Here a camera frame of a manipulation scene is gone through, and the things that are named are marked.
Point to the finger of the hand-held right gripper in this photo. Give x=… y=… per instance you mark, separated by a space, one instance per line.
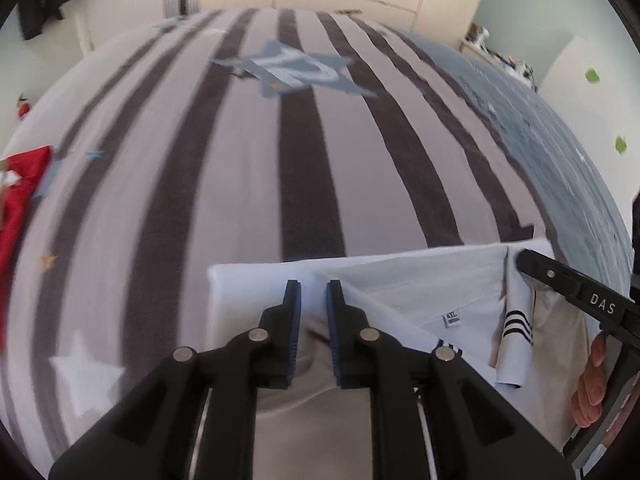
x=545 y=272

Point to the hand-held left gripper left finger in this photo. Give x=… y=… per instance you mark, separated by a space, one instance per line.
x=294 y=330

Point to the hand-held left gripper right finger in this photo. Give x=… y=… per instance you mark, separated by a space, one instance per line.
x=334 y=340

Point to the white polo shirt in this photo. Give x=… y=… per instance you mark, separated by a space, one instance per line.
x=400 y=285

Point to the person's right hand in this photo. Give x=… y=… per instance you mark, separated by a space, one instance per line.
x=590 y=385

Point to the striped star printed blanket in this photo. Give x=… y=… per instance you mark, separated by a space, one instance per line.
x=200 y=185

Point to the red and white garment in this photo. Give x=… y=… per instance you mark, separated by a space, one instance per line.
x=20 y=200

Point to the red toy figure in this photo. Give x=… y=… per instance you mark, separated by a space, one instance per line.
x=22 y=110

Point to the green wall sticker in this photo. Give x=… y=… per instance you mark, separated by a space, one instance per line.
x=593 y=75
x=621 y=144

